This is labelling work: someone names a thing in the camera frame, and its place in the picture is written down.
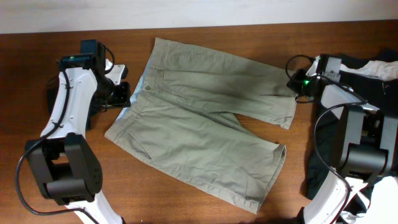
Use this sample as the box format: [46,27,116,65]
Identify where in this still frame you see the black garment in pile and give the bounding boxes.
[303,49,398,215]

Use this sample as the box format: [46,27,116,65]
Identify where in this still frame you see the khaki shorts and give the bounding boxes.
[105,38,296,213]

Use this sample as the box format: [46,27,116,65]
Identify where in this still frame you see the black folded garment left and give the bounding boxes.
[46,79,103,131]

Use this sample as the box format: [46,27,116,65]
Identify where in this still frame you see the white garment in pile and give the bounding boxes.
[306,55,398,82]

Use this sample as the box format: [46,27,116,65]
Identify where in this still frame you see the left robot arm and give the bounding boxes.
[20,53,131,223]

